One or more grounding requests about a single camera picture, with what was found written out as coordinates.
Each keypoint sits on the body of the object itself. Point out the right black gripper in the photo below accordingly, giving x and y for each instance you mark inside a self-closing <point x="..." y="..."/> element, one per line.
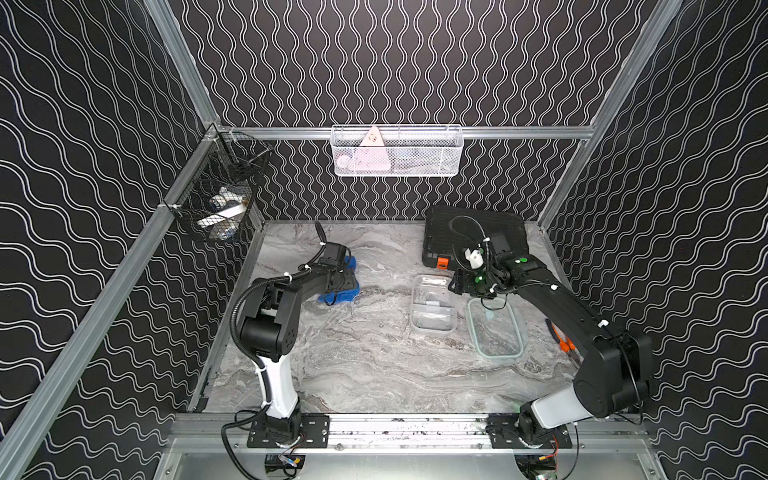
<point x="461" y="283"/>

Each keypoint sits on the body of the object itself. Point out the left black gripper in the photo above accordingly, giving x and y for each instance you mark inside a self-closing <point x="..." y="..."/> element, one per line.
<point x="339" y="278"/>

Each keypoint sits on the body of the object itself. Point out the blue cleaning cloth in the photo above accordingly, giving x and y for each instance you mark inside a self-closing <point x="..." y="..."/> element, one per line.
<point x="351" y="263"/>

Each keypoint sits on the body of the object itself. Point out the clear green-rimmed box lid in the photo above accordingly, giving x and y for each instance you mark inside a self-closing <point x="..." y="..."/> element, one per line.
<point x="494" y="329"/>

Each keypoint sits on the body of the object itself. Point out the clear plastic lunch box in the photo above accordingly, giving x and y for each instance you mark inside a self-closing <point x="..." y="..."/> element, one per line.
<point x="433" y="305"/>

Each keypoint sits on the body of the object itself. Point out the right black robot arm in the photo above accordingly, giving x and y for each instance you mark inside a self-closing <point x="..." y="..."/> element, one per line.
<point x="615" y="372"/>

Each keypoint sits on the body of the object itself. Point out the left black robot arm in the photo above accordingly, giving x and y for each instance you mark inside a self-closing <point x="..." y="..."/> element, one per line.
<point x="264" y="324"/>

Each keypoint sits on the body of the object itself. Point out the black plastic tool case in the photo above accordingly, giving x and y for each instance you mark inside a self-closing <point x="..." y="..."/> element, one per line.
<point x="450" y="231"/>

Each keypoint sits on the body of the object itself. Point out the pink triangular card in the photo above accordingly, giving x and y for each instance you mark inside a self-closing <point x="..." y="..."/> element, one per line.
<point x="372" y="154"/>

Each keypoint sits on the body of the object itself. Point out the white items in black basket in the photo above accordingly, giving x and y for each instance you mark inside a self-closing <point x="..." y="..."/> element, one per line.
<point x="226" y="210"/>

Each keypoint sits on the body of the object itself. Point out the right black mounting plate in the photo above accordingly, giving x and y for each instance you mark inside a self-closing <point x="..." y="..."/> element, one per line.
<point x="521" y="431"/>

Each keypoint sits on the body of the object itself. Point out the black mounting plate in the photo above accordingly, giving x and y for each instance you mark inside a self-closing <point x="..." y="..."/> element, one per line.
<point x="521" y="431"/>
<point x="305" y="430"/>

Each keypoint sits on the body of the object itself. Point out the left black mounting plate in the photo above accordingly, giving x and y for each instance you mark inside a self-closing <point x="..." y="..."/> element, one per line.
<point x="305" y="430"/>

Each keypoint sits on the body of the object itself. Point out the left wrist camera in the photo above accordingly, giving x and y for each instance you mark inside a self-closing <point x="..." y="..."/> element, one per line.
<point x="334" y="255"/>

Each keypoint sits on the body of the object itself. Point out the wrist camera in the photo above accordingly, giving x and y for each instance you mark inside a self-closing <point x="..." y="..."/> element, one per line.
<point x="334" y="255"/>
<point x="475" y="257"/>

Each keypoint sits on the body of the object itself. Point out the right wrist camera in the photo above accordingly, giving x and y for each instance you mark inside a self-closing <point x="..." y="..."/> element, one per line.
<point x="475" y="257"/>

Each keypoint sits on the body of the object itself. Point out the white wire wall basket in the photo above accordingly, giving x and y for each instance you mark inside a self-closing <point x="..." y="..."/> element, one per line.
<point x="414" y="150"/>

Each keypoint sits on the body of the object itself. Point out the black wire mesh basket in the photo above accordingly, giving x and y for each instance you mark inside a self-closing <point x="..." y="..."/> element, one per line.
<point x="234" y="158"/>

